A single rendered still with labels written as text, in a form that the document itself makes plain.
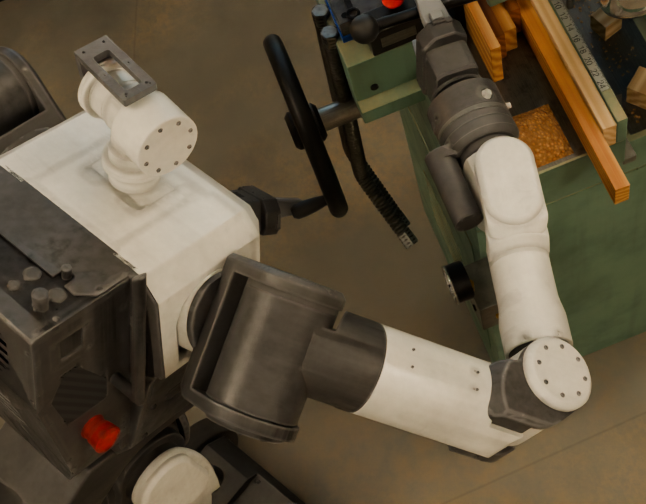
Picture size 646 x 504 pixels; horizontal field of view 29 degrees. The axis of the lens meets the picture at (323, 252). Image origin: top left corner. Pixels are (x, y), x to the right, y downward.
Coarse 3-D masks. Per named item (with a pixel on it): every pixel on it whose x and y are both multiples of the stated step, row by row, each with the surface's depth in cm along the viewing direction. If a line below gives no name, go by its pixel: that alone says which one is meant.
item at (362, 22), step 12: (444, 0) 146; (456, 0) 146; (468, 0) 146; (408, 12) 145; (360, 24) 144; (372, 24) 144; (384, 24) 145; (396, 24) 145; (360, 36) 144; (372, 36) 144
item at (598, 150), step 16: (528, 0) 170; (528, 16) 169; (528, 32) 170; (544, 32) 168; (544, 48) 167; (544, 64) 168; (560, 64) 165; (560, 80) 164; (560, 96) 166; (576, 96) 163; (576, 112) 162; (576, 128) 164; (592, 128) 160; (592, 144) 159; (592, 160) 162; (608, 160) 158; (608, 176) 157; (624, 176) 157; (608, 192) 160; (624, 192) 157
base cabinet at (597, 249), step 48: (432, 144) 194; (432, 192) 223; (576, 192) 182; (480, 240) 185; (576, 240) 196; (624, 240) 203; (576, 288) 214; (624, 288) 221; (576, 336) 234; (624, 336) 243
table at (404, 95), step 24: (528, 48) 172; (480, 72) 172; (504, 72) 171; (528, 72) 170; (384, 96) 177; (408, 96) 176; (504, 96) 169; (528, 96) 169; (552, 96) 168; (576, 144) 164; (624, 144) 164; (552, 168) 163; (576, 168) 165
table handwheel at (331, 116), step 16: (272, 48) 175; (272, 64) 173; (288, 64) 172; (288, 80) 171; (288, 96) 170; (304, 96) 171; (352, 96) 183; (288, 112) 183; (304, 112) 170; (320, 112) 182; (336, 112) 182; (352, 112) 182; (288, 128) 182; (304, 128) 170; (320, 128) 181; (304, 144) 171; (320, 144) 170; (320, 160) 171; (320, 176) 172; (336, 176) 174; (336, 192) 175; (336, 208) 178
